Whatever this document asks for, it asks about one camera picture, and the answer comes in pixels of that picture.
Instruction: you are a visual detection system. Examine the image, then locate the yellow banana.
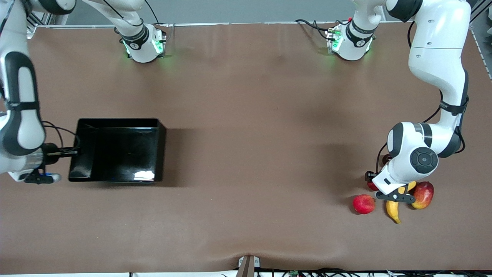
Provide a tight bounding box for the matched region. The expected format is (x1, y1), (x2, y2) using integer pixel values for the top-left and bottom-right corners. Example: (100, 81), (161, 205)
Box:
(386, 181), (417, 224)

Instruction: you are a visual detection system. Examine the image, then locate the black plastic box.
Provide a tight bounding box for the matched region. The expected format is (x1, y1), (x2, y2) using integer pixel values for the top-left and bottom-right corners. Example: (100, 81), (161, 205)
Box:
(68, 118), (166, 183)

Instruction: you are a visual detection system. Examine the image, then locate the red apple on table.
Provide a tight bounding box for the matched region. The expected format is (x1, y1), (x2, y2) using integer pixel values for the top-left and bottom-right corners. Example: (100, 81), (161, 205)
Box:
(352, 194), (376, 215)

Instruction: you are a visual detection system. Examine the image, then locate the red yellow mango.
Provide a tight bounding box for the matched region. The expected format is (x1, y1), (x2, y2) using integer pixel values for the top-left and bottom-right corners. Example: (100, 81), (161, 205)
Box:
(411, 181), (434, 210)

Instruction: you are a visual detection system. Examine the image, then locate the silver aluminium frame profile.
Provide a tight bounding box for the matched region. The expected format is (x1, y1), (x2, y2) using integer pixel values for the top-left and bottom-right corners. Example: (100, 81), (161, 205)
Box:
(471, 0), (492, 80)
(26, 11), (52, 39)

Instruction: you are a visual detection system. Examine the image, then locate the brown pole with metal bracket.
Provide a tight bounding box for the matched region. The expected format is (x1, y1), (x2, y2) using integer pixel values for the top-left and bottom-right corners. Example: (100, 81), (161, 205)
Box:
(236, 255), (262, 277)

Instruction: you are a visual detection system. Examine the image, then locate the black right arm base cable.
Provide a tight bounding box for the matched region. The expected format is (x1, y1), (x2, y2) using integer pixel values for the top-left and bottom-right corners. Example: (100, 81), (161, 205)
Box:
(144, 0), (160, 25)

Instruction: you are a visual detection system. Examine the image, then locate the black arm base cable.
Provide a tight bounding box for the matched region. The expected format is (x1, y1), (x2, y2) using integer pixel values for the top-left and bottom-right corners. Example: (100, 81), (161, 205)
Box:
(294, 18), (332, 39)
(144, 0), (160, 25)

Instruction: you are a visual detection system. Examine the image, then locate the black left arm base cable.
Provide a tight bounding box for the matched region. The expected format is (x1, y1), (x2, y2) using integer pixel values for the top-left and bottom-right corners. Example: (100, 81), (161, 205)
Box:
(294, 18), (332, 39)

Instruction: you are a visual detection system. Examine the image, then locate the silver table edge rail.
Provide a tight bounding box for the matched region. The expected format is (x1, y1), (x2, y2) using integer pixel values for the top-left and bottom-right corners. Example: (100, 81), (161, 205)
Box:
(27, 22), (396, 29)

